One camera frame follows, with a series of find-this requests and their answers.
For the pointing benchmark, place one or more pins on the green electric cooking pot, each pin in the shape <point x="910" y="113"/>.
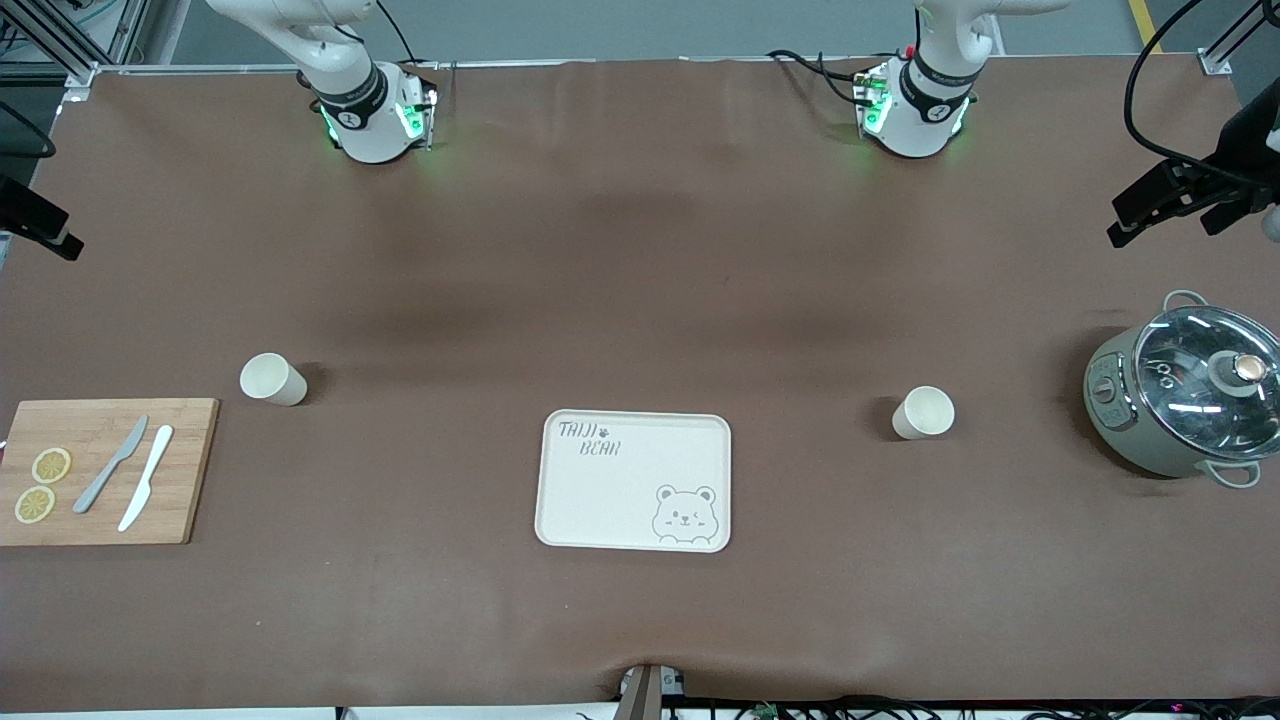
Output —
<point x="1110" y="420"/>

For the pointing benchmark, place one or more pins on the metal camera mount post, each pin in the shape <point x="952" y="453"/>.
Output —
<point x="640" y="695"/>

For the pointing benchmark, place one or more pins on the cream bear print tray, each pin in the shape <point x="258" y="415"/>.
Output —
<point x="600" y="500"/>

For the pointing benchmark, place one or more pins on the bamboo cutting board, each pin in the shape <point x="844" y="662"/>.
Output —
<point x="190" y="470"/>

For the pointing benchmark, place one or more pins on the brown table cover sheet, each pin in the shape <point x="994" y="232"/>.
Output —
<point x="640" y="250"/>

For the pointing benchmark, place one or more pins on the metal connector plate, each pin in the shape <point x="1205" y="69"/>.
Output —
<point x="432" y="100"/>

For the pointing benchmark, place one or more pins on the white IKEA cup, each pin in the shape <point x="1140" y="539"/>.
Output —
<point x="265" y="377"/>
<point x="925" y="412"/>

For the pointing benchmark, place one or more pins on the glass pot lid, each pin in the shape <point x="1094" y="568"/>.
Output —
<point x="1190" y="390"/>

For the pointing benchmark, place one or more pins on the white plastic knife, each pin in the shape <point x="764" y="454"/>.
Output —
<point x="148" y="475"/>

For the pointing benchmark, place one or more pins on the grey plastic knife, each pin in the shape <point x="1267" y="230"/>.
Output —
<point x="105" y="475"/>

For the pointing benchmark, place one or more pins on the aluminium frame beam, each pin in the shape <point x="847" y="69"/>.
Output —
<point x="1215" y="63"/>
<point x="55" y="40"/>

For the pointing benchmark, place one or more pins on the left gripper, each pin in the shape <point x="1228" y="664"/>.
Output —
<point x="1243" y="150"/>

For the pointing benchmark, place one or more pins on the yellow lemon slice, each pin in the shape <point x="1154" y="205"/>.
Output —
<point x="35" y="504"/>
<point x="51" y="465"/>

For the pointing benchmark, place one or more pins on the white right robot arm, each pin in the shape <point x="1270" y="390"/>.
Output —
<point x="350" y="60"/>

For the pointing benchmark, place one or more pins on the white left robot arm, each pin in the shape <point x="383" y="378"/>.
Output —
<point x="930" y="90"/>

